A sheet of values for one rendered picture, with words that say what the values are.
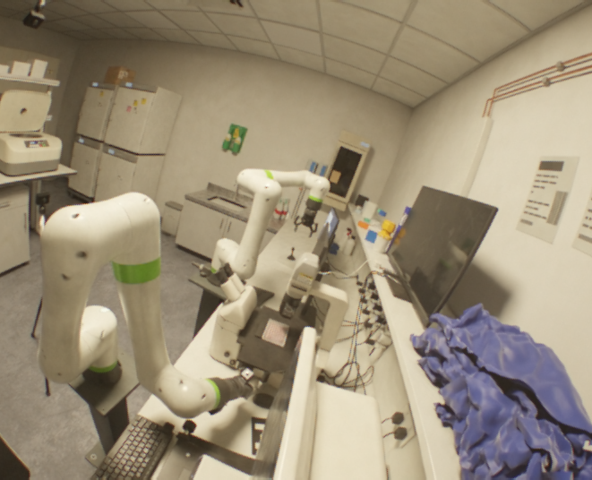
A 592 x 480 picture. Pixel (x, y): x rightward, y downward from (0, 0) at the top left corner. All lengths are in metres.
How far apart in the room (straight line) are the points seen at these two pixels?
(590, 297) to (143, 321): 1.08
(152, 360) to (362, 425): 0.51
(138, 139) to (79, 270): 3.25
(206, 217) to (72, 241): 2.90
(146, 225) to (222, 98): 3.43
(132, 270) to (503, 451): 0.72
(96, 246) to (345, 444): 0.49
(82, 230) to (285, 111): 3.33
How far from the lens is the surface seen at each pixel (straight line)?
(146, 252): 0.59
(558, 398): 0.63
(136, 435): 0.95
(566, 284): 0.89
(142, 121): 3.65
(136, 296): 0.63
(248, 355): 0.97
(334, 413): 0.48
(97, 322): 0.85
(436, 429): 0.61
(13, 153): 2.60
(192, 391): 0.71
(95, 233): 0.48
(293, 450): 0.33
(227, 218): 3.21
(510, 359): 0.68
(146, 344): 0.71
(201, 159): 3.94
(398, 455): 1.09
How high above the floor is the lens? 1.61
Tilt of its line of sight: 17 degrees down
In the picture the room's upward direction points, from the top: 21 degrees clockwise
